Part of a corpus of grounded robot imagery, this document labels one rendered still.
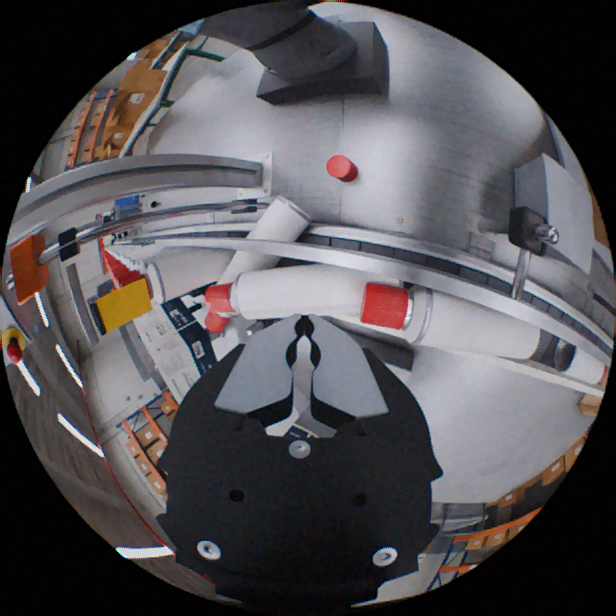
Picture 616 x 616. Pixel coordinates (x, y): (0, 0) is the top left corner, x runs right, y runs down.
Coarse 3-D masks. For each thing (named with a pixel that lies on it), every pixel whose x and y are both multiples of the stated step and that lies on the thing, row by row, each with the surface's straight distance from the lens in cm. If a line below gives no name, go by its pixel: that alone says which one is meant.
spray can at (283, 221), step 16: (272, 208) 23; (288, 208) 22; (256, 224) 24; (272, 224) 22; (288, 224) 22; (304, 224) 23; (288, 240) 23; (240, 256) 24; (256, 256) 23; (272, 256) 23; (224, 272) 26; (240, 272) 24; (208, 320) 30; (224, 320) 29
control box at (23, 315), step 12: (0, 300) 35; (12, 300) 36; (0, 312) 36; (12, 312) 37; (24, 312) 40; (0, 324) 38; (12, 324) 37; (24, 324) 39; (12, 336) 39; (24, 336) 39; (24, 348) 41
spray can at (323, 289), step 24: (312, 264) 20; (216, 288) 23; (240, 288) 20; (264, 288) 19; (288, 288) 18; (312, 288) 17; (336, 288) 17; (360, 288) 17; (216, 312) 24; (240, 312) 20; (264, 312) 19; (288, 312) 19; (312, 312) 19; (336, 312) 19
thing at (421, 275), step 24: (168, 240) 41; (192, 240) 31; (216, 240) 25; (240, 240) 22; (264, 240) 20; (336, 264) 16; (360, 264) 15; (384, 264) 14; (408, 264) 15; (432, 288) 15; (456, 288) 15; (480, 288) 15; (504, 312) 17; (528, 312) 18; (576, 336) 24; (600, 360) 34
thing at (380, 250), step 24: (144, 240) 97; (312, 240) 26; (336, 240) 24; (288, 264) 28; (432, 264) 23; (456, 264) 23; (408, 288) 23; (504, 288) 25; (552, 312) 31; (552, 336) 34; (552, 360) 37; (600, 384) 63
